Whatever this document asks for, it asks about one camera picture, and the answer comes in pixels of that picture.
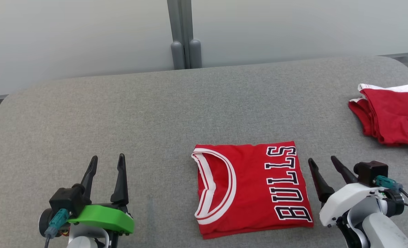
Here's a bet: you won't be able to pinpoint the grey fabric sofa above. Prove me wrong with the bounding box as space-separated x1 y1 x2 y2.
0 55 408 248

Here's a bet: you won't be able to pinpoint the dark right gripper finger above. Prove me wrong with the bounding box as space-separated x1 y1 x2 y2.
330 155 358 185
308 158 335 203

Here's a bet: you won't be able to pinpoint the red shorts with white stripe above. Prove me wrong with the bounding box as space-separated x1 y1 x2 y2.
348 83 408 152

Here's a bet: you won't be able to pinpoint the red Bulls jersey white sleeves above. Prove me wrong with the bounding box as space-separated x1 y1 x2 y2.
191 141 314 240

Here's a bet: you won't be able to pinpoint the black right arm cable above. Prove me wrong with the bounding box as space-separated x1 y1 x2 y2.
374 175 408 219

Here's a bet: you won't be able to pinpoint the grey double partition post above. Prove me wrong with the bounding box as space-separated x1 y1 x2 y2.
167 0 202 70

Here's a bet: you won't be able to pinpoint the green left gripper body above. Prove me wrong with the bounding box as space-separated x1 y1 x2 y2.
67 204 135 235

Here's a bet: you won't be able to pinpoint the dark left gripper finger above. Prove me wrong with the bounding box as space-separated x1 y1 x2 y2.
80 155 99 206
110 153 130 207

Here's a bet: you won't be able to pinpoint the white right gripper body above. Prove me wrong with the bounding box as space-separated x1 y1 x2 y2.
319 183 387 228

